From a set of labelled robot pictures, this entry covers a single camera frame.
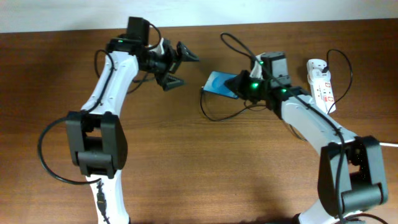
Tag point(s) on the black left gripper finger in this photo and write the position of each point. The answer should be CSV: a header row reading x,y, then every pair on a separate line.
x,y
168,82
186,55

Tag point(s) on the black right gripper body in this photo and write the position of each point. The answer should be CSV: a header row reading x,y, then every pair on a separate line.
x,y
244,84

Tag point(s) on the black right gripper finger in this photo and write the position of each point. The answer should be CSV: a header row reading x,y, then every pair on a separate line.
x,y
238,80
238,89

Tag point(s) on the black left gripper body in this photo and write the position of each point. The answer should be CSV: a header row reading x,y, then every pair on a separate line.
x,y
160,64

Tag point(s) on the blue Galaxy smartphone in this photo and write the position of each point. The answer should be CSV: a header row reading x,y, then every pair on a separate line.
x,y
215,84

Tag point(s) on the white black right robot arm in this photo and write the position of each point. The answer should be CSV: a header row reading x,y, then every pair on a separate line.
x,y
351,176

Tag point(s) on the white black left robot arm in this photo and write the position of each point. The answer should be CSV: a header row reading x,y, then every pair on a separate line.
x,y
98,145

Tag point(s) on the white USB charger plug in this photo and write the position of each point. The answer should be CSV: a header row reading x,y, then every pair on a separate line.
x,y
318,74

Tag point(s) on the white power strip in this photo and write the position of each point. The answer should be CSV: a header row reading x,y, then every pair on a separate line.
x,y
322,92

